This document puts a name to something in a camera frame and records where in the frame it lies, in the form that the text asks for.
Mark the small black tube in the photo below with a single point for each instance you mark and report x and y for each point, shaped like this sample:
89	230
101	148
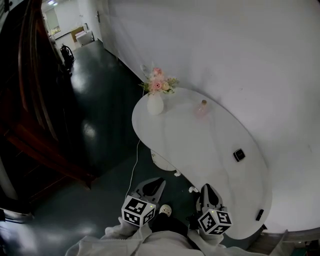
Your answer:
259	215

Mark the person's black trousers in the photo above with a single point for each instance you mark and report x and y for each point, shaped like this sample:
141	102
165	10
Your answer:
170	225

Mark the grey wooden cabinet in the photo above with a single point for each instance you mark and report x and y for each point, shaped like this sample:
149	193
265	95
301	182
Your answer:
272	243

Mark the black square box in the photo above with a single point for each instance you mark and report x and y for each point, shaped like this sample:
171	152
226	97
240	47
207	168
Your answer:
239	155

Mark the pink artificial flower bouquet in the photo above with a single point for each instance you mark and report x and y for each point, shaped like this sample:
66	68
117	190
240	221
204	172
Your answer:
157	83

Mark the white carved stool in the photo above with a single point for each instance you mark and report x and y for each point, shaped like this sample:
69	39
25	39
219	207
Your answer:
193	189

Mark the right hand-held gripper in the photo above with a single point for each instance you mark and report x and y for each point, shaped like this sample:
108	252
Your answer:
215	221

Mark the black trolley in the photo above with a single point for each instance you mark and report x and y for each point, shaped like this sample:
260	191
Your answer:
67	53

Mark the white storage box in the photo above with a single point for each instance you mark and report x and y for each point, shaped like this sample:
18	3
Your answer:
84	38

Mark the person's white jacket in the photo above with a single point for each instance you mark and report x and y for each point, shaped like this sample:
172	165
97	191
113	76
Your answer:
160	246

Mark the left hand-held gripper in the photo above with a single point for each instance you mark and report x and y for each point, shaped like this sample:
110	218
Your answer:
137	212

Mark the person's left forearm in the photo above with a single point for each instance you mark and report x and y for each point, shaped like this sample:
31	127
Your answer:
122	228

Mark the brown cardboard box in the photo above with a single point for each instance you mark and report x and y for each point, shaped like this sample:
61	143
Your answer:
75	33

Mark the person's white shoe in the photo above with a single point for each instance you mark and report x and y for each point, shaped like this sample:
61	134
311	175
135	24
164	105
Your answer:
165	209

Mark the small pink bottle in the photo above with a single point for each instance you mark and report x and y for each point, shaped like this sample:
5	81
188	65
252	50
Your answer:
202	111

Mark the dark wooden staircase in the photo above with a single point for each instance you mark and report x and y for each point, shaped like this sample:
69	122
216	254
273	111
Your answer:
32	100

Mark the white door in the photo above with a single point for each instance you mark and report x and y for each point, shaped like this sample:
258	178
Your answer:
106	25

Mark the white curved vanity table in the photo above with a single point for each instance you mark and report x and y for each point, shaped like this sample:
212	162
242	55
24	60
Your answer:
200	155

